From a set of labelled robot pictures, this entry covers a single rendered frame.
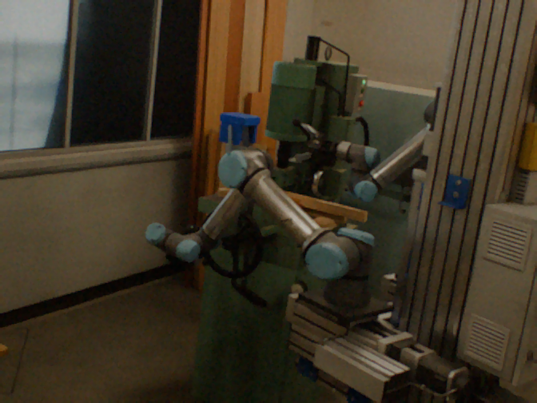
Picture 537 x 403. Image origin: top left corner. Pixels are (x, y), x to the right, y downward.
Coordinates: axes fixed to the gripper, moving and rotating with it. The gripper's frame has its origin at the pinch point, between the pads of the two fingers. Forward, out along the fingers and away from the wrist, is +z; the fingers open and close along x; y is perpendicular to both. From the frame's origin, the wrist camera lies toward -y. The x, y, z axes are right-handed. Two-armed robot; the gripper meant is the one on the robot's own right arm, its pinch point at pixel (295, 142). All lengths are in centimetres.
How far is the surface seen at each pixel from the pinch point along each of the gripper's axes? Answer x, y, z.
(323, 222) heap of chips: 25.1, -14.6, -15.9
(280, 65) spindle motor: -27.8, 6.1, 14.9
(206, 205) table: 31.3, -13.0, 36.6
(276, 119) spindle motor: -8.6, -3.0, 13.0
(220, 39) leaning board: -79, -96, 121
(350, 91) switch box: -35.8, -29.4, -1.4
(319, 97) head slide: -26.3, -17.0, 5.6
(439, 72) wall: -128, -208, 24
